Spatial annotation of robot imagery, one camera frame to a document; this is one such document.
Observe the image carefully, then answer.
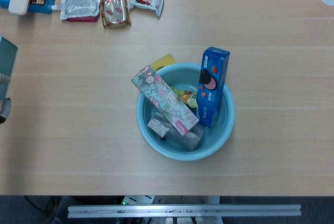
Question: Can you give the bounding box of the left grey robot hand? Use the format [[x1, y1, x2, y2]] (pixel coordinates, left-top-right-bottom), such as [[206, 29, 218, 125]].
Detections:
[[0, 97, 13, 125]]

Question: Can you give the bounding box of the floral pink green box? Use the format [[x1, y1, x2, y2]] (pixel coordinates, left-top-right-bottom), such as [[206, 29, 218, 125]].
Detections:
[[132, 64, 199, 136]]

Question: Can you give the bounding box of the yellow green snack packet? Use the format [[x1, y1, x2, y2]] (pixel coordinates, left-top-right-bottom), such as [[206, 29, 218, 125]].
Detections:
[[171, 86, 199, 110]]

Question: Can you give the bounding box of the grey garbage bag roll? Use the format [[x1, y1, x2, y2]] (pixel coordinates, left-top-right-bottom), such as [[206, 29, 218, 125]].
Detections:
[[147, 111, 206, 151]]

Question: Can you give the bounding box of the blue Oreo cookie box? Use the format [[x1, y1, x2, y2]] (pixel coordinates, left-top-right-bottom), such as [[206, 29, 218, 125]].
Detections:
[[195, 46, 230, 127]]

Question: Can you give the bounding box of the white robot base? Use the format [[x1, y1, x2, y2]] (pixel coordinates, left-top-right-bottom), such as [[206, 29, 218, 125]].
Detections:
[[121, 195, 157, 206]]

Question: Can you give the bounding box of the light blue plastic basin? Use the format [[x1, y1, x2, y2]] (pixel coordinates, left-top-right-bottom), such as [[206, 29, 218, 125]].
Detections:
[[135, 62, 237, 161]]

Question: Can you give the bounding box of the teal green box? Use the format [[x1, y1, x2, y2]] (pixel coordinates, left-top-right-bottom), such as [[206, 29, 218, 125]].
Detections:
[[0, 36, 18, 101]]

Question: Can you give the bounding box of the white spout pouch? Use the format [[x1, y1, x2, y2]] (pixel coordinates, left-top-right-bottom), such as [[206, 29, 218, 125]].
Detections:
[[51, 0, 101, 23]]

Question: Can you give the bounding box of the gold red biscuit pack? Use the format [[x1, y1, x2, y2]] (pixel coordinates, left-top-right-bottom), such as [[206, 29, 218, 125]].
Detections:
[[97, 0, 132, 29]]

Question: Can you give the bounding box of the yellow sponge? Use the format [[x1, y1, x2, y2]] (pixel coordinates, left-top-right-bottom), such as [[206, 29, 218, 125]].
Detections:
[[150, 53, 176, 71]]

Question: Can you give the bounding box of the aluminium rail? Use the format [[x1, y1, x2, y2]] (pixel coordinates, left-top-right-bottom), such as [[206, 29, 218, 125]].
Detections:
[[67, 204, 302, 219]]

